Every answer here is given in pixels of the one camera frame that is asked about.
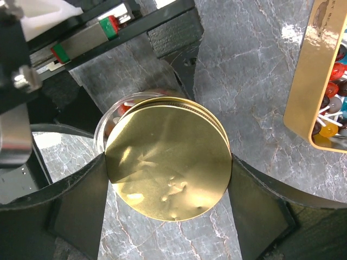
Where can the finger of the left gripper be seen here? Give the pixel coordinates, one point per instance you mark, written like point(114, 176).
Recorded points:
point(177, 42)

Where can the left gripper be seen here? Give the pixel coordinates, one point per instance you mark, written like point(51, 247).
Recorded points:
point(37, 90)

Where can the clear glass bowl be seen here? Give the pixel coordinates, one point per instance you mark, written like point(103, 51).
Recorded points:
point(118, 109)

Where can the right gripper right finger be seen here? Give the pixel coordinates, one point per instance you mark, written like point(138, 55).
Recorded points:
point(277, 221)

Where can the white round lid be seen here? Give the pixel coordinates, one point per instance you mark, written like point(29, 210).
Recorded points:
point(169, 159)

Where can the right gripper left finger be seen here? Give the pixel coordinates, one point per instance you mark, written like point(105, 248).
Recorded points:
point(71, 209)

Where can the gold lollipop tin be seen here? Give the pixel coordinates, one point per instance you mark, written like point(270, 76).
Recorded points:
point(323, 36)

